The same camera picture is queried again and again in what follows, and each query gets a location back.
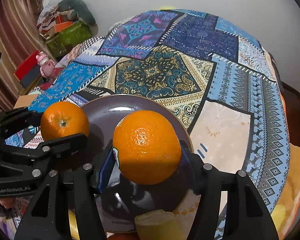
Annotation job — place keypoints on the dark purple plate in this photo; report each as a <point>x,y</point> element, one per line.
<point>123,199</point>

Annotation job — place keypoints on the large orange front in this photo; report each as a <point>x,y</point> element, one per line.
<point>62,119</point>

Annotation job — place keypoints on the cardboard box lid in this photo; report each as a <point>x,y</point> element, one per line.
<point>25,100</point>

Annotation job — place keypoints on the yellow curved chair back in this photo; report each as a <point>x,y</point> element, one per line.
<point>167,8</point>

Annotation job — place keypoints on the yellow orange blanket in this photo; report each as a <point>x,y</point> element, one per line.
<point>285,211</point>

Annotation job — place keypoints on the red tomato right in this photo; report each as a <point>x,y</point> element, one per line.
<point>124,236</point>

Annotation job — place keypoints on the striped red brown curtain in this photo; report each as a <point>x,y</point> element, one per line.
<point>19,37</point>

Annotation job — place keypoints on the grey green plush pillow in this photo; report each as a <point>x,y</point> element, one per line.
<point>81,8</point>

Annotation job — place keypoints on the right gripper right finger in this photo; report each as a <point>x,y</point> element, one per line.
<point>247,216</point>

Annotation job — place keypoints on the patchwork blue bedspread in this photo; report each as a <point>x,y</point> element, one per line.
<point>214,77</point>

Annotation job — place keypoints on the large orange with sticker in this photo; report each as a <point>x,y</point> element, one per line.
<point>146,147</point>

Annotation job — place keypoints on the green storage box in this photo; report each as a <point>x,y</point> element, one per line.
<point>63,42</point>

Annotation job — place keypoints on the red gift box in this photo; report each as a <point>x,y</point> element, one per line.
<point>28,71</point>

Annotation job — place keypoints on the person's left hand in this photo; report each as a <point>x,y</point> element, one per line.
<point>7,203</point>

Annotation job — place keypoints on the pink rabbit figurine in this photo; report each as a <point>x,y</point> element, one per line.
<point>46,64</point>

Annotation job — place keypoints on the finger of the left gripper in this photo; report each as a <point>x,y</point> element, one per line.
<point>13,121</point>
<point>19,158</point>

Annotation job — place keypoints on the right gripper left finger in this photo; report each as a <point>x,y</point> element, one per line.
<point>47,215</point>

